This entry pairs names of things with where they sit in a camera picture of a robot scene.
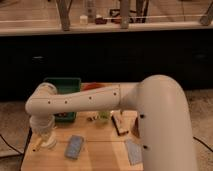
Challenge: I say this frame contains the small green cup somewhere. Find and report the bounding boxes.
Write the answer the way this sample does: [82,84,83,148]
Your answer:
[97,111,110,124]

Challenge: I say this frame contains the orange plastic bowl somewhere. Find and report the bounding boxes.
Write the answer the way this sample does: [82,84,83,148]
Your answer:
[82,83,104,91]

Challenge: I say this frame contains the grey folded cloth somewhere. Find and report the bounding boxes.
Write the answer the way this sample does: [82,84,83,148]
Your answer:
[125,139,142,165]

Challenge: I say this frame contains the dark brown bowl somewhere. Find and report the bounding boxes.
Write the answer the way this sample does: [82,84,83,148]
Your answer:
[132,118,140,138]

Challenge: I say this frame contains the black cable left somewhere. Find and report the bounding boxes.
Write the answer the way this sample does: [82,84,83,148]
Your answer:
[0,134,25,156]

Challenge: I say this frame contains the black cable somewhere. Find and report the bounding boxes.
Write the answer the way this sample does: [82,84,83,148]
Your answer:
[193,135,213,154]
[0,134,25,156]

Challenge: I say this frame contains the blue sponge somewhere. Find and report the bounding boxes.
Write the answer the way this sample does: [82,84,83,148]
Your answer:
[65,135,84,160]

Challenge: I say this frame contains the black cable right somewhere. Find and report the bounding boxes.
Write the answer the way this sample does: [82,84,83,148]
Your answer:
[193,135,213,154]

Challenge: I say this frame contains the white paper cup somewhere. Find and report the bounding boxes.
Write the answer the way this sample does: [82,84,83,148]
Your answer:
[37,131,56,148]

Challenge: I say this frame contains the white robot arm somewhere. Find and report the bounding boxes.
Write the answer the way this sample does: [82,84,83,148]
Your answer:
[25,75,198,171]

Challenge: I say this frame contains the green plastic tray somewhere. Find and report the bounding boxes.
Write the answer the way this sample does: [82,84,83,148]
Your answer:
[44,77,81,123]

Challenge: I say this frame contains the yellow banana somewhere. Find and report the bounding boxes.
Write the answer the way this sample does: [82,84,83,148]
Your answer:
[33,137,44,152]

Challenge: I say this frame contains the black brown rectangular block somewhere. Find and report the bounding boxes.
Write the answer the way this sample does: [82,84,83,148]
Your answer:
[111,114,129,136]

